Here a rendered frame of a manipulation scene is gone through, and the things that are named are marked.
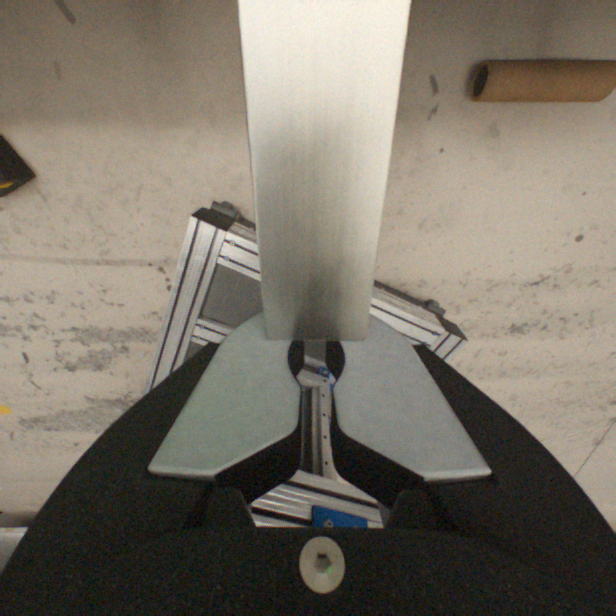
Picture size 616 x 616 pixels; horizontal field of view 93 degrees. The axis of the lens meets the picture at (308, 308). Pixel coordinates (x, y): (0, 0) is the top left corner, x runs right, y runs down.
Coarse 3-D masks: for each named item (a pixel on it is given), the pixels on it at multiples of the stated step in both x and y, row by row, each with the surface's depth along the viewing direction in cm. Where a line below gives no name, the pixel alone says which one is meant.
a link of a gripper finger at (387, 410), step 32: (352, 352) 8; (384, 352) 8; (352, 384) 7; (384, 384) 7; (416, 384) 7; (352, 416) 6; (384, 416) 6; (416, 416) 6; (448, 416) 6; (352, 448) 6; (384, 448) 6; (416, 448) 6; (448, 448) 6; (352, 480) 6; (384, 480) 6; (416, 480) 5; (448, 480) 5; (384, 512) 7
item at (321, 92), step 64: (256, 0) 5; (320, 0) 5; (384, 0) 5; (256, 64) 5; (320, 64) 5; (384, 64) 5; (256, 128) 6; (320, 128) 6; (384, 128) 6; (256, 192) 6; (320, 192) 6; (384, 192) 6; (320, 256) 7; (320, 320) 8
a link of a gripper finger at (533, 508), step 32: (416, 352) 8; (448, 384) 7; (480, 416) 6; (512, 416) 6; (480, 448) 6; (512, 448) 6; (544, 448) 6; (480, 480) 5; (512, 480) 5; (544, 480) 5; (448, 512) 5; (480, 512) 5; (512, 512) 5; (544, 512) 5; (576, 512) 5; (512, 544) 4; (544, 544) 4; (576, 544) 4; (608, 544) 4; (576, 576) 4; (608, 576) 4; (608, 608) 4
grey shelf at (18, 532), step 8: (0, 512) 191; (0, 528) 181; (8, 528) 181; (16, 528) 181; (24, 528) 180; (0, 536) 181; (8, 536) 181; (16, 536) 181; (0, 544) 187; (8, 544) 187; (16, 544) 187; (0, 552) 193; (8, 552) 194; (0, 560) 193; (0, 568) 192
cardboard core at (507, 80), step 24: (480, 72) 71; (504, 72) 66; (528, 72) 66; (552, 72) 66; (576, 72) 66; (600, 72) 66; (480, 96) 70; (504, 96) 70; (528, 96) 70; (552, 96) 70; (576, 96) 70; (600, 96) 70
